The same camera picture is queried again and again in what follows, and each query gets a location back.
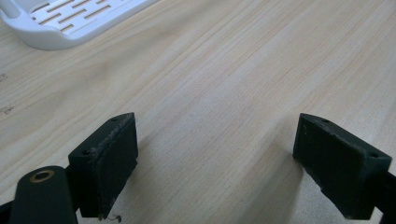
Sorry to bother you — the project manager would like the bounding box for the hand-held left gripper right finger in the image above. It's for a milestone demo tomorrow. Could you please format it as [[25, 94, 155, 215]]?
[[292, 112, 393, 220]]

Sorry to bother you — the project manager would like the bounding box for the white slotted plastic tray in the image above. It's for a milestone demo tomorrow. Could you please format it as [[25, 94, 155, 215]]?
[[0, 0, 159, 51]]

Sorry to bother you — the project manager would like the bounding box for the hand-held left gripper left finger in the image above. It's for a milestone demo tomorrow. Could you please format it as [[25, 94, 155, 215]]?
[[67, 112, 139, 220]]

